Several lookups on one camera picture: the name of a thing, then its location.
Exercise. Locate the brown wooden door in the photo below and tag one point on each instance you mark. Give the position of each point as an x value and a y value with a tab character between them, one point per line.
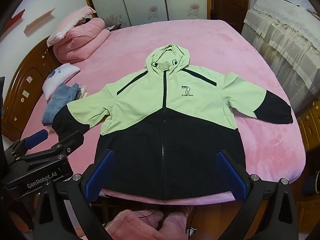
230	0

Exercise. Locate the folded beige clothes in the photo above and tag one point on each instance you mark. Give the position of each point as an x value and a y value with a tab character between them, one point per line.
82	91

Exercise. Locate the pink pillow with lace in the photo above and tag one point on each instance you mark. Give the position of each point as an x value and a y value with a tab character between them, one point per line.
72	17

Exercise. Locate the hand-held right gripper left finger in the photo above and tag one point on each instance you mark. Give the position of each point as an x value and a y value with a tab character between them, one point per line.
96	177

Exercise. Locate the wooden wall shelf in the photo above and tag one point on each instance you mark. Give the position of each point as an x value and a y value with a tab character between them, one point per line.
37	21

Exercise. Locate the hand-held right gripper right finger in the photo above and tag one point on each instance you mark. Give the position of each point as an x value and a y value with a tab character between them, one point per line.
231	177

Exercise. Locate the red wall shelf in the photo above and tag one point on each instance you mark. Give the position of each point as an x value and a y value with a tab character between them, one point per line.
15	18

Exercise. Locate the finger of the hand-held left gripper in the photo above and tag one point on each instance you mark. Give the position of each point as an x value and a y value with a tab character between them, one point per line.
71	141
37	137

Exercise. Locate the wooden drawer cabinet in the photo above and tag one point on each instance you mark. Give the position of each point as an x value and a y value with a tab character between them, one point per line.
310	127

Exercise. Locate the wooden headboard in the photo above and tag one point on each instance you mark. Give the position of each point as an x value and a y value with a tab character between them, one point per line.
27	80

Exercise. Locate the white printed pillow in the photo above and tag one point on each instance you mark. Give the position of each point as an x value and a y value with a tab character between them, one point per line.
62	75

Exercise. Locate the folded pink quilt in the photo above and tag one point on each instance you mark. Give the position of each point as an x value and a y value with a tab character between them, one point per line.
82	45

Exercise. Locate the floral door wardrobe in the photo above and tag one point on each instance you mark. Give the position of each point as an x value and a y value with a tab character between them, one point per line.
140	0

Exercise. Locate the green and black hooded jacket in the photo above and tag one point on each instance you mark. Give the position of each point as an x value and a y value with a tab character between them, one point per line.
140	100

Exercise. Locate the folded blue jeans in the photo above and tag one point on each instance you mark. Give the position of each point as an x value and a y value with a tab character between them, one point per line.
56	100

